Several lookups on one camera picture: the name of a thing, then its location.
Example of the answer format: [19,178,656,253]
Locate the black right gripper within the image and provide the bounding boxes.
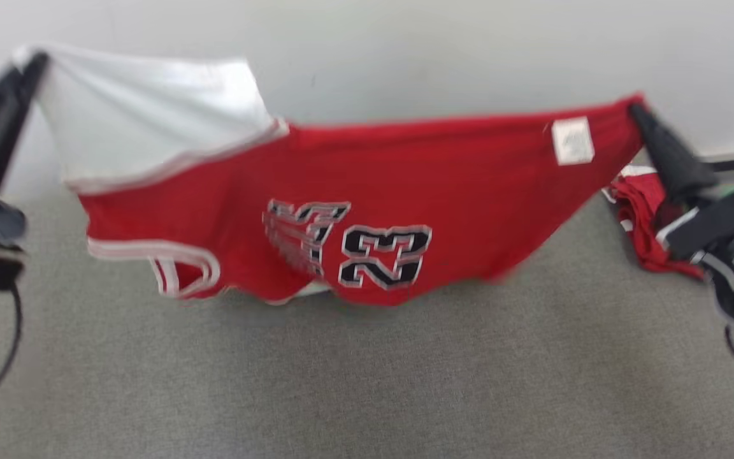
[628,104,734,263]

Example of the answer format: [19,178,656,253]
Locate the red folded shorts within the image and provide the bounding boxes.
[603,164,705,282]

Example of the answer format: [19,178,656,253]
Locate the red Bulls basketball jersey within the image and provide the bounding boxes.
[13,43,648,308]

